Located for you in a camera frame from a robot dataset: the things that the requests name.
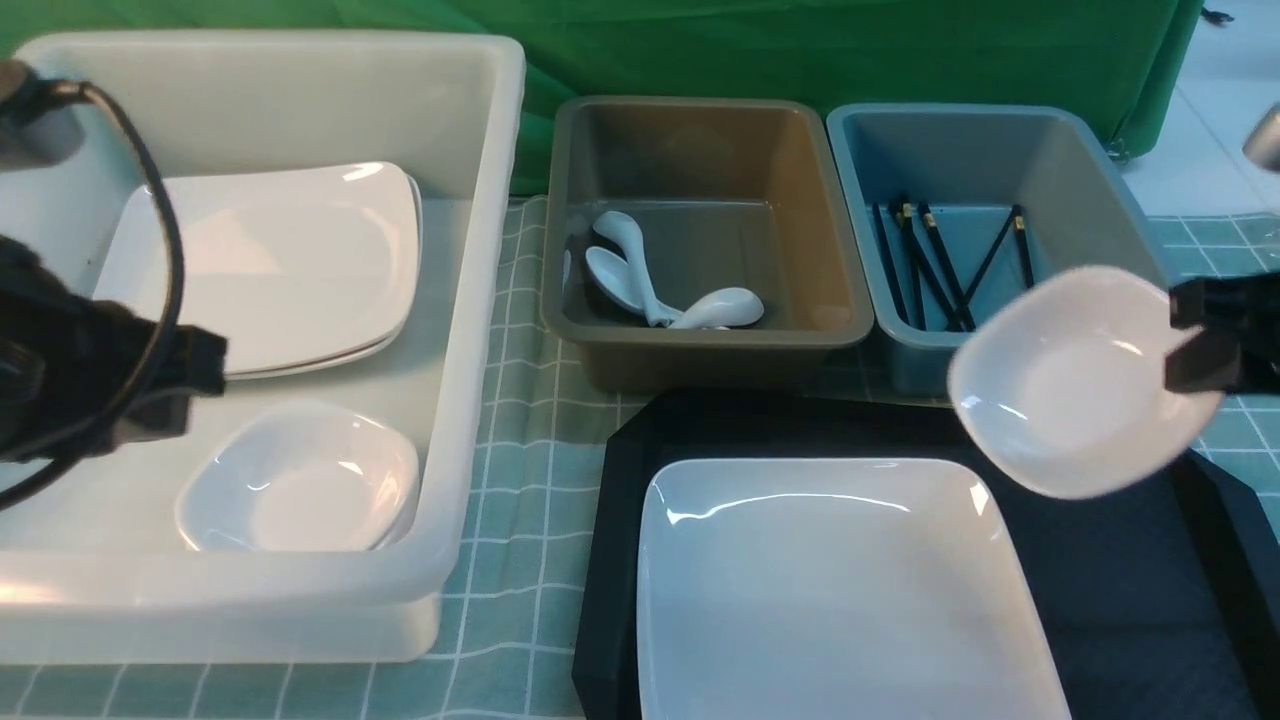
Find top white plate in bin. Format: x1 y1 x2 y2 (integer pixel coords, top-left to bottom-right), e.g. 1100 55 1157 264
90 163 419 375

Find large white square plate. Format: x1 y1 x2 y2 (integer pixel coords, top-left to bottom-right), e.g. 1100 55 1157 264
636 457 1070 719

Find brown plastic bin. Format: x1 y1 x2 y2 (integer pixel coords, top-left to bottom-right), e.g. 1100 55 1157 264
541 96 876 395

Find white spoon in bin left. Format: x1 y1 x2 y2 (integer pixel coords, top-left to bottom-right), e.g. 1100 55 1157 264
585 246 645 318

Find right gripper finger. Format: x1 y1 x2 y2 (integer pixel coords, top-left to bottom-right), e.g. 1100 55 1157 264
1164 331 1279 396
1167 272 1279 331

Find blue plastic bin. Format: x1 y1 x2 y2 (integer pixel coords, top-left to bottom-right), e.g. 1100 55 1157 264
826 102 1169 398

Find white ceramic soup spoon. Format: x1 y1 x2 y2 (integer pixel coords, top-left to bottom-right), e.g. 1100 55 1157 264
593 210 675 327

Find green checkered tablecloth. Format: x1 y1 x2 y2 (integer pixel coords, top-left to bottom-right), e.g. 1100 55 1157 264
3 199 1277 719

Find black serving tray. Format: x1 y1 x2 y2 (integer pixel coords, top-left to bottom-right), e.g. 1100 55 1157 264
571 389 1277 719

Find black chopstick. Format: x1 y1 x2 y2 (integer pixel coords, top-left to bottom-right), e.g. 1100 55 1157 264
893 193 964 332
918 201 977 331
963 206 1019 307
870 202 910 324
1011 205 1036 290

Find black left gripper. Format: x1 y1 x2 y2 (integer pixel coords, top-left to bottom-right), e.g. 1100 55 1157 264
1 237 229 462

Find bottom white plate in bin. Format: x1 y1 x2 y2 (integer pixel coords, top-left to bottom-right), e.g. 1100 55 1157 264
225 174 424 382

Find large white plastic bin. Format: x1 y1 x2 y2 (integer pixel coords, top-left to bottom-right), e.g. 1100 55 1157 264
3 29 525 665

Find white plate in bin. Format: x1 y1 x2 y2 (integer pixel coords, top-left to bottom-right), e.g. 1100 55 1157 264
225 174 424 382
90 163 419 375

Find white small bowl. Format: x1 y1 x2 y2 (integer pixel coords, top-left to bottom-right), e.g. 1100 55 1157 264
175 400 420 552
947 266 1224 500
371 477 422 550

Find white small bowl in bin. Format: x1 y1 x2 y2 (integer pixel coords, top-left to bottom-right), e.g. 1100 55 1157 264
371 477 422 550

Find green backdrop cloth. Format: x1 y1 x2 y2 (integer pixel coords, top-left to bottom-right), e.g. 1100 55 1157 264
1 1 1202 196

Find black chopstick in bin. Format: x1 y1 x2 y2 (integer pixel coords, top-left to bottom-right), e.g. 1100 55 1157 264
893 193 964 332
918 201 977 331
1011 205 1036 290

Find white spoon in bin right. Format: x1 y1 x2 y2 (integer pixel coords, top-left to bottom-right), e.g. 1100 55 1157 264
667 287 764 331

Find white spoon in bin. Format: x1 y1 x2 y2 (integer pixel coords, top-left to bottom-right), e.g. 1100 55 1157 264
667 287 764 331
585 246 645 318

